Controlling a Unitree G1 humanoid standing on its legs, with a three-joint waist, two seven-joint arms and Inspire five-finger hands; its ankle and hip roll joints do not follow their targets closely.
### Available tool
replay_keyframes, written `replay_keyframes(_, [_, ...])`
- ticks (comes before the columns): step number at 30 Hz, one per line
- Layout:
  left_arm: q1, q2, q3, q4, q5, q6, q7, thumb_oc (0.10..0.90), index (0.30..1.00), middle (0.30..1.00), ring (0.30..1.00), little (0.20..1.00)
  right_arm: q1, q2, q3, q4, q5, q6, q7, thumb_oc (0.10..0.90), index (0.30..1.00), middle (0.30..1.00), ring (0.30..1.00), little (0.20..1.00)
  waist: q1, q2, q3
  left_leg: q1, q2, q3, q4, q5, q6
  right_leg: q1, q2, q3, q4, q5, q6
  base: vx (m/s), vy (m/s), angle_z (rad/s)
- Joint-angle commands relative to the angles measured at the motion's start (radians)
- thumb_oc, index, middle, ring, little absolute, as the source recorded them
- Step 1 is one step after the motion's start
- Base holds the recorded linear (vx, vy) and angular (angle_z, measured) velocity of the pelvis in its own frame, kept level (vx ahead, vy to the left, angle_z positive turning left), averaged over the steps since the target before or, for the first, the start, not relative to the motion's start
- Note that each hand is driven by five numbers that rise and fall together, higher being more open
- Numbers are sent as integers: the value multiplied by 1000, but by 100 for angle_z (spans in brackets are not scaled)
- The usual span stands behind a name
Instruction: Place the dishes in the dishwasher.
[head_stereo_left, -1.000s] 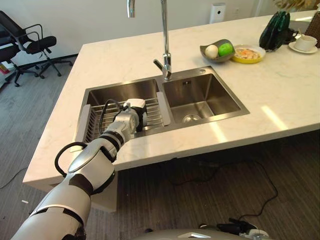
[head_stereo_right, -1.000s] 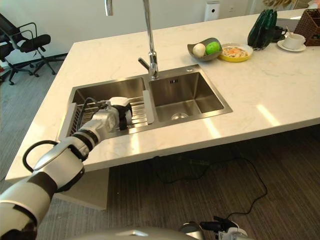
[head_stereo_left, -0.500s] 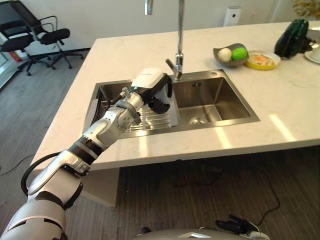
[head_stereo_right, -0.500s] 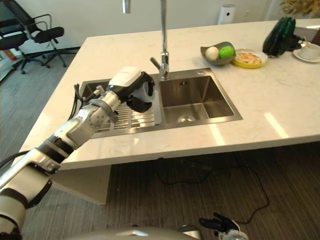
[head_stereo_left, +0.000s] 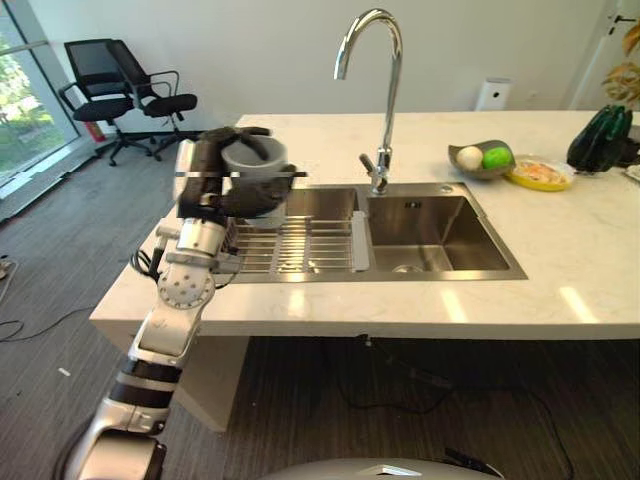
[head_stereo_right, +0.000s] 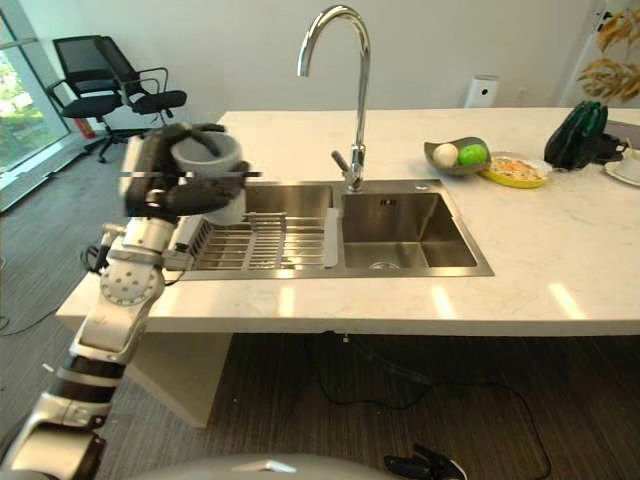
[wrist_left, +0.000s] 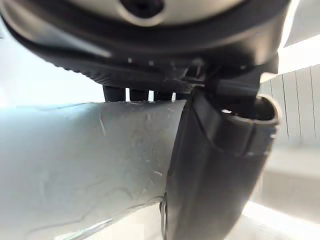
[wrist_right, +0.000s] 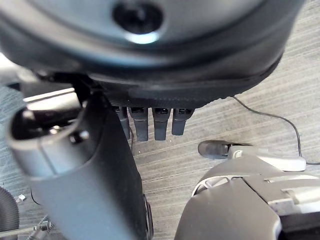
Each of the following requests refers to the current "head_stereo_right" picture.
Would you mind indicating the dried yellow plant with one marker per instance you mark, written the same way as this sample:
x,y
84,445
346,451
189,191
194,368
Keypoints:
x,y
615,75

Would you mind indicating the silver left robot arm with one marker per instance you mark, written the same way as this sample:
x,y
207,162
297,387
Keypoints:
x,y
125,285

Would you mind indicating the green apple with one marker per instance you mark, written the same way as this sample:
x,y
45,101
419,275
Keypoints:
x,y
473,155

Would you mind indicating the stainless steel double sink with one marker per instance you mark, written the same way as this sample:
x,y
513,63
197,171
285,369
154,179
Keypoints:
x,y
400,225

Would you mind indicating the white ceramic cup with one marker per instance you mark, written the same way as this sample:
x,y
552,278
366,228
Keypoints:
x,y
215,155

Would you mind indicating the yellow plate with food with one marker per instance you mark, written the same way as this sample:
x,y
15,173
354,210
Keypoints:
x,y
515,172

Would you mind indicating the black mesh office chair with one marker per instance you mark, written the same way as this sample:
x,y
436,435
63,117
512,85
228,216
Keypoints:
x,y
85,95
150,97

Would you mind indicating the metal dish drying rack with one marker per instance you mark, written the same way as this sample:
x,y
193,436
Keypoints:
x,y
270,245

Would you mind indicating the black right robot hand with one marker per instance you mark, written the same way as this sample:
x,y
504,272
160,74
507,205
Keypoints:
x,y
425,465

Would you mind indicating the white cup with saucer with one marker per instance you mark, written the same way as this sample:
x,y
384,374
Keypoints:
x,y
627,167

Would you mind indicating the red fire extinguisher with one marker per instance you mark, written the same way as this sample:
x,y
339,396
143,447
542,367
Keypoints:
x,y
86,128

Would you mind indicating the chrome gooseneck faucet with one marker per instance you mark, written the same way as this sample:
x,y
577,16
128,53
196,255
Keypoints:
x,y
361,100

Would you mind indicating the black device behind vase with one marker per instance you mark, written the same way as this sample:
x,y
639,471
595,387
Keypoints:
x,y
610,146

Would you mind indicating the white round fruit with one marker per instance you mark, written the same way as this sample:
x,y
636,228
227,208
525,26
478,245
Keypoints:
x,y
445,154

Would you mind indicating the grey curved fruit bowl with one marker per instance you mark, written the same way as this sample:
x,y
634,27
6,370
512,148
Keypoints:
x,y
450,170

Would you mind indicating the white air purifier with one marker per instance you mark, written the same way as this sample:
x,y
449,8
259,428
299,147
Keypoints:
x,y
481,91

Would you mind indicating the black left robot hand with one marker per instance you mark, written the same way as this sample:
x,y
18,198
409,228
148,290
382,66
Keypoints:
x,y
195,196

